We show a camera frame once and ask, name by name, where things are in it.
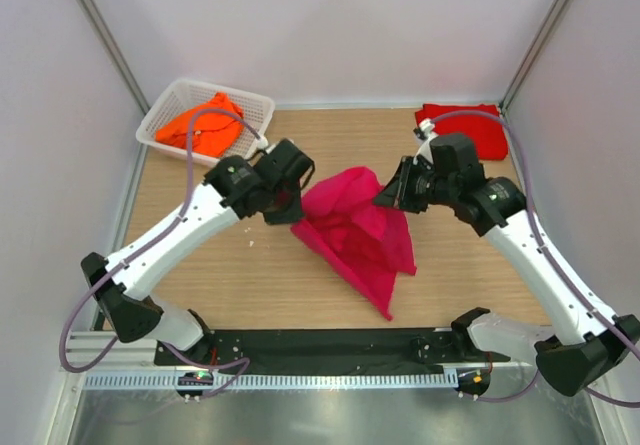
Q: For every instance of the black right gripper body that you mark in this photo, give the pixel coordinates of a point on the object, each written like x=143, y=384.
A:
x=432, y=189

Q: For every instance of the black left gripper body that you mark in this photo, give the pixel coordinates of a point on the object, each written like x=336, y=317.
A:
x=287, y=207

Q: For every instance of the magenta pink t-shirt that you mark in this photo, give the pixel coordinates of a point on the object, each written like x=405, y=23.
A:
x=366, y=245

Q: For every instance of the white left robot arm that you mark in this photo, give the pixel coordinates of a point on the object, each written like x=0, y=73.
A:
x=124, y=281

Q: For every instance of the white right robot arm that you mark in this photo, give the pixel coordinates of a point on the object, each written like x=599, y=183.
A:
x=586, y=338

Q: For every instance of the folded red t-shirt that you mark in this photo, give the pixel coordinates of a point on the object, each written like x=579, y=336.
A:
x=488, y=136

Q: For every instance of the orange t-shirt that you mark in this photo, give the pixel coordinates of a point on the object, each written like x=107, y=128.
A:
x=213, y=133

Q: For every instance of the white plastic basket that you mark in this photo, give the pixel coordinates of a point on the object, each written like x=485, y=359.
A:
x=184, y=94

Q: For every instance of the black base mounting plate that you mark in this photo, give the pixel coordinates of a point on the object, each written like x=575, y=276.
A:
x=348, y=352

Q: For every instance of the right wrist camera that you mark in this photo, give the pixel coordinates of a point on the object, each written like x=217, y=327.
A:
x=425, y=133

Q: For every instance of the right aluminium corner post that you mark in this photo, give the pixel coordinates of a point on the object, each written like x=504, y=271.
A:
x=549, y=24

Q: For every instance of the aluminium corner post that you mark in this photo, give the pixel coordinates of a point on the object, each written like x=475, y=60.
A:
x=549, y=24
x=107, y=40

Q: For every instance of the white slotted cable duct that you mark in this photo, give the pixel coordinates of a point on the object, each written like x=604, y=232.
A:
x=185, y=380

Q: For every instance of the left aluminium corner post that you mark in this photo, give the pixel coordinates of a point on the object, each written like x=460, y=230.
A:
x=107, y=40

